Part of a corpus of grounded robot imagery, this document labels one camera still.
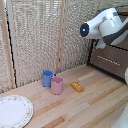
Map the white floral rimmed plate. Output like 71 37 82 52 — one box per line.
0 94 34 128

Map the yellow rectangular block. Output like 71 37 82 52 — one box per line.
69 81 85 93

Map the blue plastic cup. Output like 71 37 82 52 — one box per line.
41 69 57 88

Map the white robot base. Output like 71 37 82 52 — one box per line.
111 105 128 128

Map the pink plastic cup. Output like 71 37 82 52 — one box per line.
50 76 64 96

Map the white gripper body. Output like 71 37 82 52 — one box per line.
95 37 109 50

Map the silver drawer handle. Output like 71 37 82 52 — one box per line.
97 55 121 67

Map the brown drawer cabinet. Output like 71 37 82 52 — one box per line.
87 7 128 82

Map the brown drawer front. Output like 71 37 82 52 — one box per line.
89 45 128 81
105 37 128 52

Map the woven bamboo screen panel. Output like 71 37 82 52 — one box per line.
6 0 64 88
59 0 101 74
0 0 16 94

